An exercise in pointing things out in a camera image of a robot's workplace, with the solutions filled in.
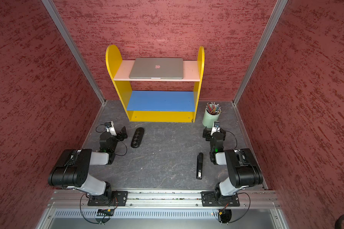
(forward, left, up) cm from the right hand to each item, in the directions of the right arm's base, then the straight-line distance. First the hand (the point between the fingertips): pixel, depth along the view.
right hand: (212, 129), depth 94 cm
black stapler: (-23, +11, -5) cm, 26 cm away
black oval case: (-3, +51, -3) cm, 52 cm away
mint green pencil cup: (+8, +1, 0) cm, 8 cm away
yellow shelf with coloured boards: (+13, +38, +10) cm, 41 cm away
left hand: (+1, +64, +1) cm, 64 cm away
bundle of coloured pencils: (+14, -2, +5) cm, 15 cm away
